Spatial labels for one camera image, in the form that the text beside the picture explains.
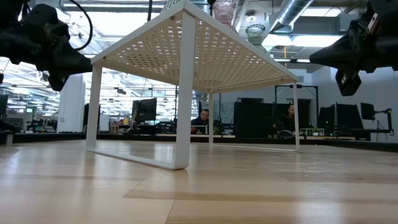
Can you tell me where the green ribbed glass candle holder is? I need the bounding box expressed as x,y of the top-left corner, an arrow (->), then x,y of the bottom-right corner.
245,24 -> 271,57

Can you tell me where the pink ribbed glass candle holder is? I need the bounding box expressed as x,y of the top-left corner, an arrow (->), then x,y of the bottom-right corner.
212,0 -> 239,34

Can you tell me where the white column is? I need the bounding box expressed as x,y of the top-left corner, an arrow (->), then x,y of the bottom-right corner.
57,73 -> 86,134

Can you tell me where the black cable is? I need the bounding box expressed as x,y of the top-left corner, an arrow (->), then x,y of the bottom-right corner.
67,0 -> 94,52

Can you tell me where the white perforated metal shelf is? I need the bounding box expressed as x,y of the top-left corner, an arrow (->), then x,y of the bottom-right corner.
85,0 -> 301,171

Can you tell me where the person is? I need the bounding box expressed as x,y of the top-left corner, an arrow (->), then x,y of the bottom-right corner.
190,108 -> 210,135
273,103 -> 296,138

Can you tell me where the black partition screen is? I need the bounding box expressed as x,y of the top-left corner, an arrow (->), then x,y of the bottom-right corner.
233,98 -> 312,139

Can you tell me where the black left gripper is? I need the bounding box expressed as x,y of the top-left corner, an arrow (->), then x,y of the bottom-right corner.
0,0 -> 93,92

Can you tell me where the black monitor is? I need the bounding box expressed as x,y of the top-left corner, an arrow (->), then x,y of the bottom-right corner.
318,102 -> 364,133
131,97 -> 158,124

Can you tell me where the silver ventilation duct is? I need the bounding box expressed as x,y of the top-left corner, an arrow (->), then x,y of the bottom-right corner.
269,0 -> 314,33

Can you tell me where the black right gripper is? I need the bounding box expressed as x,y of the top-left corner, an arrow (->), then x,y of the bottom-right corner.
310,0 -> 398,96

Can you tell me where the black monitor on arm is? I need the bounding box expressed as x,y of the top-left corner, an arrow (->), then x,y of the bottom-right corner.
360,102 -> 394,136

